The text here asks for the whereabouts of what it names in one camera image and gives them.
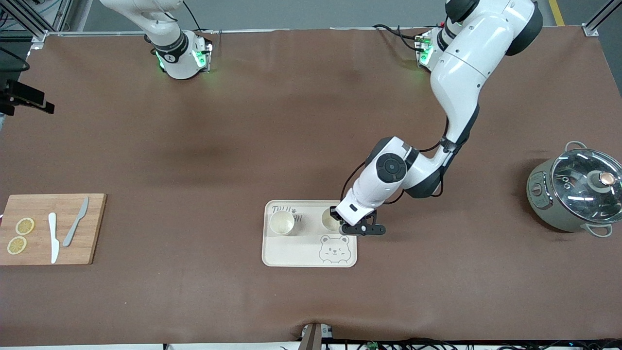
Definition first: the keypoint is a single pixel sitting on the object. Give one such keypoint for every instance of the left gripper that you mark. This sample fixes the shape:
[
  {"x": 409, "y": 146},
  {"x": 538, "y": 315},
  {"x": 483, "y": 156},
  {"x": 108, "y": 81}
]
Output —
[{"x": 334, "y": 213}]

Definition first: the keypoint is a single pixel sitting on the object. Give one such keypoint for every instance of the white IKEA cup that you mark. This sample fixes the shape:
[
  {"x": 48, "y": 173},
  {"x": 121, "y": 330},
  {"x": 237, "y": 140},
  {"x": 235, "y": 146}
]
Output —
[
  {"x": 329, "y": 221},
  {"x": 282, "y": 223}
]

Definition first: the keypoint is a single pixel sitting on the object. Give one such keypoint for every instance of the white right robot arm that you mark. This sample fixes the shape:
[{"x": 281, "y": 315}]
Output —
[{"x": 170, "y": 53}]

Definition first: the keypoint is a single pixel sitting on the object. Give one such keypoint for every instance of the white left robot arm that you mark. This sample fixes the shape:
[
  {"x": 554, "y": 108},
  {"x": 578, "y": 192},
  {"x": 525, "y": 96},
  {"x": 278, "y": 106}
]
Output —
[{"x": 461, "y": 68}]

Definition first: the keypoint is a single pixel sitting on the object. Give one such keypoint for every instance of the beige bear print tray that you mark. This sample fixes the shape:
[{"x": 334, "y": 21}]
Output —
[{"x": 301, "y": 245}]

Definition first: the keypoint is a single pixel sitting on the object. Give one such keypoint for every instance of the brown table edge clamp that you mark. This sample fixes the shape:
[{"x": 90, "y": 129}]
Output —
[{"x": 312, "y": 338}]

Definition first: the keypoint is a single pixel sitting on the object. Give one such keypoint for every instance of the yellow lemon slice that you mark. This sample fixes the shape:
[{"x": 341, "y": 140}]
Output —
[
  {"x": 17, "y": 245},
  {"x": 25, "y": 226}
]

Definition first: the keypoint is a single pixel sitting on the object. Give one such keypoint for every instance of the grey plastic knife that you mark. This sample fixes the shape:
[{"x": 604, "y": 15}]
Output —
[{"x": 74, "y": 228}]

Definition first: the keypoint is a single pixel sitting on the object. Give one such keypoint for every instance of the brown table cover mat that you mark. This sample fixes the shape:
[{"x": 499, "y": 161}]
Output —
[{"x": 243, "y": 121}]

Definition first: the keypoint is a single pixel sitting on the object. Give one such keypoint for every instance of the white plastic knife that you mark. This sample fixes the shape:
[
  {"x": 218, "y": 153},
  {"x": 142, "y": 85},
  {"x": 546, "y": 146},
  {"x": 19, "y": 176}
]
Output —
[{"x": 53, "y": 240}]

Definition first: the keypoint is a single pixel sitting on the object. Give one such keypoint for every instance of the bamboo cutting board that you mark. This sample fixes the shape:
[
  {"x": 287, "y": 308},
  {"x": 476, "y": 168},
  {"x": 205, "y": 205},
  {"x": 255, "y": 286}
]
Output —
[{"x": 87, "y": 233}]

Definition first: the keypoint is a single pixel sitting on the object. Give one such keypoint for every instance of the green electric cooking pot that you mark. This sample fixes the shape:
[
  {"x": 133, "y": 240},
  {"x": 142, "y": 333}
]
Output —
[{"x": 540, "y": 206}]

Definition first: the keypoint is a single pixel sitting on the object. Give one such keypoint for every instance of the glass pot lid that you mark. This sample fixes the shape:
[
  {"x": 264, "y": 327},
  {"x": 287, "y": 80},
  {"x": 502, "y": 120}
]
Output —
[{"x": 578, "y": 172}]

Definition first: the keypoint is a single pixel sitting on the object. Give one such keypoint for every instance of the aluminium frame with rail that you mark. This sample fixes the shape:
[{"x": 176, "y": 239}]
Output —
[{"x": 36, "y": 34}]

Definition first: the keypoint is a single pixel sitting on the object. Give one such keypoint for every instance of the aluminium frame post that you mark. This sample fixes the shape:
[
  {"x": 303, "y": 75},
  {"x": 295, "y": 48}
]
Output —
[{"x": 590, "y": 29}]

